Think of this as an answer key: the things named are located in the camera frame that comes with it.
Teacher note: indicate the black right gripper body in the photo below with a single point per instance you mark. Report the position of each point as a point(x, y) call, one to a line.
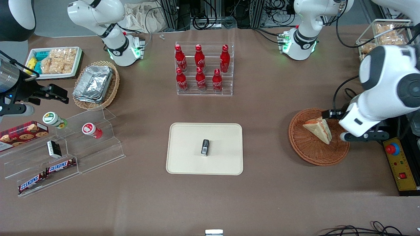
point(25, 90)

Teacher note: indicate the triangular sandwich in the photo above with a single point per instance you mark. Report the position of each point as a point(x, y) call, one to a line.
point(319, 130)

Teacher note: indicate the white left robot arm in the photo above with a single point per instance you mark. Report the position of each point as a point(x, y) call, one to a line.
point(387, 72)

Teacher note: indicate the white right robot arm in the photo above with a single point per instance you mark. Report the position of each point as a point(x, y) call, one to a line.
point(98, 14)

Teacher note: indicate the white rectangular snack tray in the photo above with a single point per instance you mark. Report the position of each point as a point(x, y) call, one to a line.
point(52, 76)

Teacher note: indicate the brown wicker basket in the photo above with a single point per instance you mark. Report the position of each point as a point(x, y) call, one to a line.
point(308, 150)

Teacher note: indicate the light wicker basket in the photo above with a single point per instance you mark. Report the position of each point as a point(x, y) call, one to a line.
point(111, 91)

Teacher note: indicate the beige plastic tray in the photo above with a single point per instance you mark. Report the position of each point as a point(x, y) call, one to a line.
point(187, 150)

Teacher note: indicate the green lid snack cup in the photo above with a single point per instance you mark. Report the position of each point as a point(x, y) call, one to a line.
point(52, 119)

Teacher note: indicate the teal snack packet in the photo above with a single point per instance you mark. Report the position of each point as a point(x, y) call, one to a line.
point(42, 55)
point(38, 67)

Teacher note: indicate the rice cracker bag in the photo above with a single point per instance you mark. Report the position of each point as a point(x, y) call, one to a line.
point(367, 48)
point(69, 60)
point(51, 62)
point(391, 40)
point(387, 30)

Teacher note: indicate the yellow snack packet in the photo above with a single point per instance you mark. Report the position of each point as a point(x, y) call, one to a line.
point(31, 65)

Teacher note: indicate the stacked aluminium foil trays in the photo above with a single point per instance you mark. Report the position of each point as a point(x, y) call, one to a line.
point(93, 83)

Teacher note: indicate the red plaid cookie box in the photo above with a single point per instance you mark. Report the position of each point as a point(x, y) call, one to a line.
point(23, 134)

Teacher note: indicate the red lid snack cup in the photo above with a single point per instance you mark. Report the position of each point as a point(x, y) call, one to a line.
point(91, 129)

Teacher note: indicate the black and white box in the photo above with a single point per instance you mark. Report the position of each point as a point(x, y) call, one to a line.
point(54, 149)

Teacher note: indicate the yellow emergency stop box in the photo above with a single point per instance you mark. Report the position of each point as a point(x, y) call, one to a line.
point(402, 164)

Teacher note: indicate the Snickers chocolate bar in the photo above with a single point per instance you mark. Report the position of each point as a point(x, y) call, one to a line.
point(31, 183)
point(60, 166)

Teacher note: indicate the clear acrylic stepped stand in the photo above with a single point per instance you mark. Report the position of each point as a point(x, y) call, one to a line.
point(95, 154)

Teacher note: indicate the black appliance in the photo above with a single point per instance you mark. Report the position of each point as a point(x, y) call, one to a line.
point(408, 193)

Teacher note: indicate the beige cloth bag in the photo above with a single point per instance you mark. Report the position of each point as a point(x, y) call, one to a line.
point(144, 18)

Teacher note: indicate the red cola bottle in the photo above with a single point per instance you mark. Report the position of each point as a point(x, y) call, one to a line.
point(181, 81)
point(217, 82)
point(180, 59)
point(200, 80)
point(224, 59)
point(199, 58)

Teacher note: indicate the clear acrylic bottle rack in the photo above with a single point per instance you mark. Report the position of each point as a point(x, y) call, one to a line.
point(210, 93)

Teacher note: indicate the small black box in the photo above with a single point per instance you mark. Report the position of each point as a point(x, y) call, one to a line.
point(205, 147)

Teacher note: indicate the silver white device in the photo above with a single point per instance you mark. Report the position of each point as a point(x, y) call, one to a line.
point(214, 232)

